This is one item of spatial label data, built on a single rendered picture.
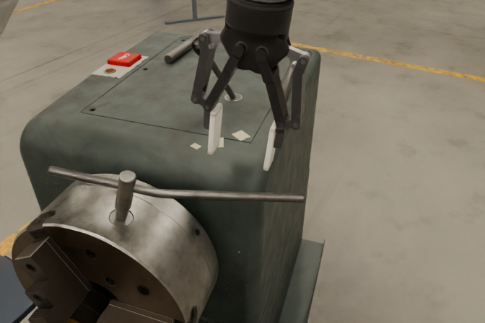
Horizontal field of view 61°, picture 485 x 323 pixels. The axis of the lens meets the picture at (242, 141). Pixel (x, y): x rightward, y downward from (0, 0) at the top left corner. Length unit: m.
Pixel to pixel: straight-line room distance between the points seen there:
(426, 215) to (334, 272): 0.72
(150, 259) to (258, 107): 0.37
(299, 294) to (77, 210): 0.89
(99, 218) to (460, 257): 2.06
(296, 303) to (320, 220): 1.09
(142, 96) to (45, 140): 0.20
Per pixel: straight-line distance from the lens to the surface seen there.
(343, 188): 2.64
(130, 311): 0.68
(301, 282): 1.41
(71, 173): 0.58
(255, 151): 0.69
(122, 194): 0.57
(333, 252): 2.25
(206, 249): 0.68
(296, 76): 0.49
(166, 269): 0.61
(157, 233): 0.62
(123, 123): 0.79
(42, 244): 0.66
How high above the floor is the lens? 1.64
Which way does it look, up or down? 33 degrees down
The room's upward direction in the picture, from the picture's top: straight up
